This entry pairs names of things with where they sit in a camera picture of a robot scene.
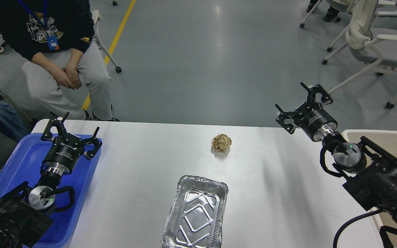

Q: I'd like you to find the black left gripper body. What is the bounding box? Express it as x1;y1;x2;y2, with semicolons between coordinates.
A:
42;136;84;175

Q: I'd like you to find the aluminium foil tray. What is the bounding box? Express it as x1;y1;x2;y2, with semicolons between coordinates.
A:
161;175;229;248

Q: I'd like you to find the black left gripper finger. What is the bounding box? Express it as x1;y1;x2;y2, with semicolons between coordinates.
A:
40;112;70;142
79;127;103;161

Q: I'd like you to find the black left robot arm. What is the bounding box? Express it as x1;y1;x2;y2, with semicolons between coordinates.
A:
0;115;103;248

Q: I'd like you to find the seated person dark hoodie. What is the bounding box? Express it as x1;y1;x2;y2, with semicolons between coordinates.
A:
0;0;118;121

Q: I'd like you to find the crumpled brown paper ball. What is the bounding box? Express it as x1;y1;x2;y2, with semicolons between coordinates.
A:
211;134;232;153

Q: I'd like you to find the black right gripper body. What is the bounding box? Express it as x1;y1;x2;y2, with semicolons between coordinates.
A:
300;105;338;142

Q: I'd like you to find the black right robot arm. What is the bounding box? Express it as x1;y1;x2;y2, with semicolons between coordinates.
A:
276;83;397;248

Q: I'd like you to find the white chair behind person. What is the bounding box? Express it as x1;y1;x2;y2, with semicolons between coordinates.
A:
90;10;122;74

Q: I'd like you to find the white office chair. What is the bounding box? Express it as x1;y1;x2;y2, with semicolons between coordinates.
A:
322;0;397;109

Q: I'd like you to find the beige plastic bin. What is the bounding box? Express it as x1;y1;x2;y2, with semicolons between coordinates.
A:
342;129;397;248

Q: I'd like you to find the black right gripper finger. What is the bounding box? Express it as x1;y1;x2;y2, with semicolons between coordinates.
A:
300;83;333;110
275;104;307;134

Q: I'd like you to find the white chair legs far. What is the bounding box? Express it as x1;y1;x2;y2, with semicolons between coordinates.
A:
299;0;355;28

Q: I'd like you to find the person in dark trousers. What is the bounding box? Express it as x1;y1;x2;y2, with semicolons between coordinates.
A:
306;0;342;22

